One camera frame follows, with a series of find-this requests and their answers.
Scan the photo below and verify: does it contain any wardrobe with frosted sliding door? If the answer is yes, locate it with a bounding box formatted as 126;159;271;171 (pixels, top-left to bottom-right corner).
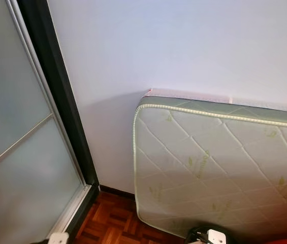
0;0;100;244

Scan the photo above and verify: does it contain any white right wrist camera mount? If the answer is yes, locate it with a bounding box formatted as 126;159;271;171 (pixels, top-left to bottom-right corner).
207;229;228;244

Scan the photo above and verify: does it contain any dark wooden skirting board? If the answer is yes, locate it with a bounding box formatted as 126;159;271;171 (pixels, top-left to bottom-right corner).
99;184;136;200

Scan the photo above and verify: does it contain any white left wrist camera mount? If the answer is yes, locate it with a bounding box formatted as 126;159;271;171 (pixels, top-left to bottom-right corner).
48;232;69;244

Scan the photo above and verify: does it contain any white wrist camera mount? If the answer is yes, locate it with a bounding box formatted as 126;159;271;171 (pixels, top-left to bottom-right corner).
48;232;69;244
207;229;228;244

